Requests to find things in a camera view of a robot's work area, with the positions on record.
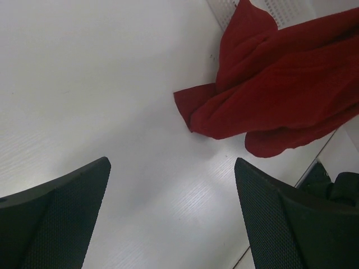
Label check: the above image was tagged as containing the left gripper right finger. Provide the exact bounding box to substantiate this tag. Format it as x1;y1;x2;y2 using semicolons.
234;158;358;268

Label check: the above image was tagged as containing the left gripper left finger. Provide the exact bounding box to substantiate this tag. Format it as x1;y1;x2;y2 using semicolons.
1;157;110;268

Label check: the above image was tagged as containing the dark red t-shirt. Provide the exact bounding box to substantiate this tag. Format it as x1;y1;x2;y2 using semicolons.
174;8;358;157

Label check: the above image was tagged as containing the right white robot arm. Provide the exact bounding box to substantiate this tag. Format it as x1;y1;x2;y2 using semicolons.
299;163;358;208

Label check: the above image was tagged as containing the white plastic basket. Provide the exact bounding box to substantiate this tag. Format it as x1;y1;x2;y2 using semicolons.
207;0;358;30

